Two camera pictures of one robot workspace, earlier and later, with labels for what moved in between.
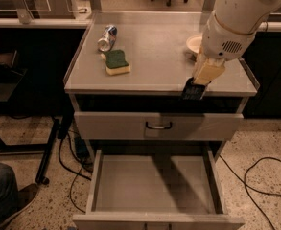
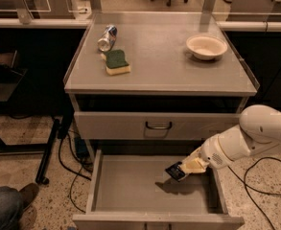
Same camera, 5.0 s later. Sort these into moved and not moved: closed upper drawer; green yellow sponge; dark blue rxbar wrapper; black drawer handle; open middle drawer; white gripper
Moved: white gripper; dark blue rxbar wrapper
Not moved: black drawer handle; green yellow sponge; open middle drawer; closed upper drawer
